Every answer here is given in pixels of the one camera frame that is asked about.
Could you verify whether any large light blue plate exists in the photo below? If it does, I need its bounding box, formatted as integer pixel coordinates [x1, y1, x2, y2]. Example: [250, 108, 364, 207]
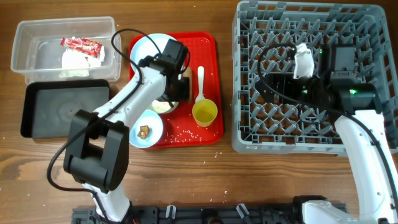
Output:
[130, 33, 175, 65]

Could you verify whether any white plastic spoon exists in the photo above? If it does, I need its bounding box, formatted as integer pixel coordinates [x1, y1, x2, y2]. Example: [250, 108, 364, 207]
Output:
[195, 66, 205, 103]

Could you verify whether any mint green bowl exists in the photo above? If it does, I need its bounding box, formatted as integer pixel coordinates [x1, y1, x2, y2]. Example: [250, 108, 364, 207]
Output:
[147, 100, 178, 114]

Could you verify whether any small light blue bowl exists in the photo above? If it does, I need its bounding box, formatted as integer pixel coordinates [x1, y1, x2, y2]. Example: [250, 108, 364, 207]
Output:
[129, 110, 164, 148]

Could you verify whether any yellow plastic cup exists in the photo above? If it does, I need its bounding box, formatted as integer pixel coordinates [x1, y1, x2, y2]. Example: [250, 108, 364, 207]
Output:
[192, 99, 218, 127]

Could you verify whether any brown food scrap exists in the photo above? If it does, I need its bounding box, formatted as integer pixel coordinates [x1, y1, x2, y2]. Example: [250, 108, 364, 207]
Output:
[137, 125, 150, 139]

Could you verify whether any red snack wrapper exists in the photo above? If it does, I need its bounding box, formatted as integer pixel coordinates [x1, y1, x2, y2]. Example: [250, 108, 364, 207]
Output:
[60, 37, 103, 58]

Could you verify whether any white napkin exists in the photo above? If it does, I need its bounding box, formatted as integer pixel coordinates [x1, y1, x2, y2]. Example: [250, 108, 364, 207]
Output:
[59, 46, 105, 78]

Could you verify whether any brown carrot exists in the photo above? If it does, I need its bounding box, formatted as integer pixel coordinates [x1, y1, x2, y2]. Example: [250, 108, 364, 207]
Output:
[182, 67, 192, 78]

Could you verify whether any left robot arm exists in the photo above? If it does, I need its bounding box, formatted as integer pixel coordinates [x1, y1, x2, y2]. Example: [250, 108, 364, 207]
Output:
[63, 39, 191, 223]

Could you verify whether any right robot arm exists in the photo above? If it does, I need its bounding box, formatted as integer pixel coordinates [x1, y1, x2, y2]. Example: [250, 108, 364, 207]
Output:
[257, 44, 397, 223]

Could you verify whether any grey dishwasher rack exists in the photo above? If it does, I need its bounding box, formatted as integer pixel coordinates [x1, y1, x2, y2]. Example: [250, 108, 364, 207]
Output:
[232, 1, 397, 156]

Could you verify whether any red serving tray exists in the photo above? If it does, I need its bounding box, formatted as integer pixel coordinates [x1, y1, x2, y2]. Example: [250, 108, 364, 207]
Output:
[128, 31, 224, 150]

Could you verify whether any clear plastic bin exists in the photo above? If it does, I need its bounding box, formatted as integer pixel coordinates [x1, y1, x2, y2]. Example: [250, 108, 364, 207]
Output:
[11, 16, 121, 84]

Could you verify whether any black plastic tray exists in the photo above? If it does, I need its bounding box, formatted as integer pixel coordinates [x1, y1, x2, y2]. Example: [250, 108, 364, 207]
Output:
[20, 79, 110, 139]

